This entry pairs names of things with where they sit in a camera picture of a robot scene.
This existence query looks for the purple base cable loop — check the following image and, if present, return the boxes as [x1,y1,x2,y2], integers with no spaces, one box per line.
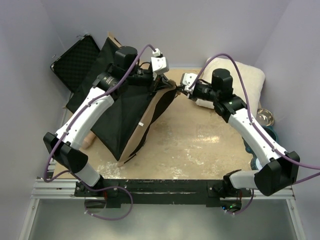
[84,183,136,221]

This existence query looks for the black poker chip case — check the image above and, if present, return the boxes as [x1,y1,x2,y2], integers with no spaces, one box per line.
[50,34,100,93]

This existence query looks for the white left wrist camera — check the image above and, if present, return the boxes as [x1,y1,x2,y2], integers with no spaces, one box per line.
[151,48,170,75]

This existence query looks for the beige wooden handle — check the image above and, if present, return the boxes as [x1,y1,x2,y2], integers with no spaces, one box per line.
[82,131,97,149]

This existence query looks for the white fluffy pillow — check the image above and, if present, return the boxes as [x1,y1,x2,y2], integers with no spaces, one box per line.
[194,57,266,118]

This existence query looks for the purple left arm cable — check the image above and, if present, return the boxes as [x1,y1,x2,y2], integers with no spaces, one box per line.
[43,44,157,193]

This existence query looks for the aluminium frame rail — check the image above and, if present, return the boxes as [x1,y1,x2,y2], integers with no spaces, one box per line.
[20,178,307,240]

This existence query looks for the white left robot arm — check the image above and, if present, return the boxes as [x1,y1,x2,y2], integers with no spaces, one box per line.
[47,44,166,162]

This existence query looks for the clear glass bowl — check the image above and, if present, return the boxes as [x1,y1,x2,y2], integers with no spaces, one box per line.
[256,108,275,127]

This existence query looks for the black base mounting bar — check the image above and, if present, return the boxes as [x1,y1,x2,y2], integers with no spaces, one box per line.
[74,179,252,208]

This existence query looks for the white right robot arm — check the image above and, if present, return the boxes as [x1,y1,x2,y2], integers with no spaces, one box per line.
[178,68,300,198]

